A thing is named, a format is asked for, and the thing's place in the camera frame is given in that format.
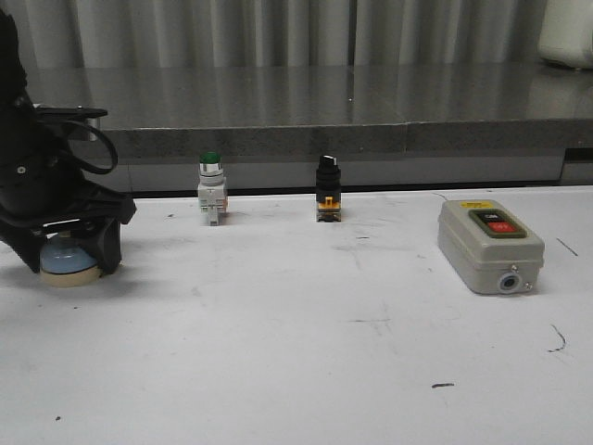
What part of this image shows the white object at back right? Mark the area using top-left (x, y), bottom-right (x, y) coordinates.
top-left (537, 0), bottom-right (592, 70)

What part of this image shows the blue and cream call bell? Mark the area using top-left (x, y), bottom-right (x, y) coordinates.
top-left (39, 235), bottom-right (101, 288)

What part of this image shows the black cable loop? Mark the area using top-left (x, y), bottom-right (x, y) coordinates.
top-left (55, 119), bottom-right (120, 176)

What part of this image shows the grey on-off switch box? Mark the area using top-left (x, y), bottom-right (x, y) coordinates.
top-left (437, 199), bottom-right (545, 295)

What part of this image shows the green pushbutton switch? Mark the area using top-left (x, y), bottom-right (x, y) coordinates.
top-left (197, 152), bottom-right (228, 226)

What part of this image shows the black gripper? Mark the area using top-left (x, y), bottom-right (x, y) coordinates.
top-left (1, 104), bottom-right (136, 275)

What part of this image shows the grey stone counter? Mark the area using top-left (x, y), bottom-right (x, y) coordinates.
top-left (29, 62), bottom-right (592, 196)

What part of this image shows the black selector switch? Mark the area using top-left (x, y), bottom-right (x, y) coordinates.
top-left (316, 155), bottom-right (341, 223)

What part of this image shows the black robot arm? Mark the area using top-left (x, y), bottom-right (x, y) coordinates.
top-left (1, 13), bottom-right (135, 277)

